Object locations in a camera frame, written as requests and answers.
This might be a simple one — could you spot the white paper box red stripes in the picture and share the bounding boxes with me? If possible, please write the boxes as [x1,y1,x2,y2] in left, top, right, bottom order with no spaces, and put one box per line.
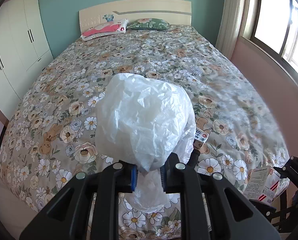
[244,166,280,205]

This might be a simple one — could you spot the white red milk carton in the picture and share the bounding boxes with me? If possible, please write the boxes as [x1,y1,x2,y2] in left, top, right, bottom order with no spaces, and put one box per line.
[193,128,209,150]

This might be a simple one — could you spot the white plastic bag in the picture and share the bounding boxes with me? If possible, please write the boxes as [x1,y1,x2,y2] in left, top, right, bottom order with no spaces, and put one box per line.
[95,73,196,213]

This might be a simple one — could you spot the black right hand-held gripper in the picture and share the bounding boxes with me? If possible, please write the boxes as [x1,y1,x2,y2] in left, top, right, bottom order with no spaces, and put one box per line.
[249,156,298,239]

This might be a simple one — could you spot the floral bed quilt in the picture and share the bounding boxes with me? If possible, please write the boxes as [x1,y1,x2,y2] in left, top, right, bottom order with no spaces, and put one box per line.
[0,25,289,239]

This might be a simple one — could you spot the white wardrobe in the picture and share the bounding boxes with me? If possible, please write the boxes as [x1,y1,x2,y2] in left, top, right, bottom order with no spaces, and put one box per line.
[0,0,53,119]

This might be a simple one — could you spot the pink white pillow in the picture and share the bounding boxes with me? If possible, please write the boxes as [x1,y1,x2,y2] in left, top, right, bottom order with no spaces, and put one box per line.
[81,18,129,41]

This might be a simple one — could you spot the green floral pillow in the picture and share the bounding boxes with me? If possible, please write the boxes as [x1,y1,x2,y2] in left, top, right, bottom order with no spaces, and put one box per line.
[127,18,169,30]

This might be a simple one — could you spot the beige wooden headboard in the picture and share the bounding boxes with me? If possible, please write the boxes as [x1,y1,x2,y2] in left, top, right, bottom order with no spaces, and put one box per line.
[78,0,192,32]

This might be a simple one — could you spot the beige curtain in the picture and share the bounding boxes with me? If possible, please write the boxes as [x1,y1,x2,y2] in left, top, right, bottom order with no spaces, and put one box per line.
[216,0,258,59]

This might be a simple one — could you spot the window with dark frame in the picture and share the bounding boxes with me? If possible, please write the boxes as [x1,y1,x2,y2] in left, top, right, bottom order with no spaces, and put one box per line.
[242,0,298,88]

